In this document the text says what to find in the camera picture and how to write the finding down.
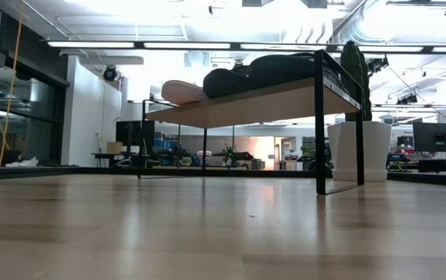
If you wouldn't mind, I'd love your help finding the pink slide sandal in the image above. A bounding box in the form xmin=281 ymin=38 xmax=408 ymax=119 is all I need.
xmin=160 ymin=79 xmax=209 ymax=107

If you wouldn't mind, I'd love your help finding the black monitor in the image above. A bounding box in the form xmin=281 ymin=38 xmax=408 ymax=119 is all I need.
xmin=413 ymin=121 xmax=446 ymax=153
xmin=115 ymin=120 xmax=156 ymax=147

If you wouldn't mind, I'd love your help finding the brown cardboard box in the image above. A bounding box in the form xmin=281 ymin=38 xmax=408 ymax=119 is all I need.
xmin=106 ymin=141 xmax=124 ymax=155

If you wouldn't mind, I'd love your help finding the white hexagonal plant pot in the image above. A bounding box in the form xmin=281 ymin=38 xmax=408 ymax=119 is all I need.
xmin=326 ymin=121 xmax=393 ymax=183

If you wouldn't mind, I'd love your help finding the green cactus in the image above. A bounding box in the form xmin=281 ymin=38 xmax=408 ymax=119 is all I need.
xmin=339 ymin=40 xmax=373 ymax=123

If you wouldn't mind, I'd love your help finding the long light bar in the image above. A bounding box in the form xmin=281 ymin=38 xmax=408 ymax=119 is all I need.
xmin=46 ymin=40 xmax=446 ymax=54

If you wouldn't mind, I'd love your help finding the white crumpled cloth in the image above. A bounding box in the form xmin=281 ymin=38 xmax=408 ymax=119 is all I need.
xmin=5 ymin=156 xmax=40 ymax=169

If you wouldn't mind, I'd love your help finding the wooden shelf black metal frame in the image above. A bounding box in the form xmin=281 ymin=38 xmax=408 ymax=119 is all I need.
xmin=136 ymin=49 xmax=365 ymax=196

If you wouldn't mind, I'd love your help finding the black aluminium table frame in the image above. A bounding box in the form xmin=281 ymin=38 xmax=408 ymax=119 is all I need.
xmin=0 ymin=166 xmax=446 ymax=189

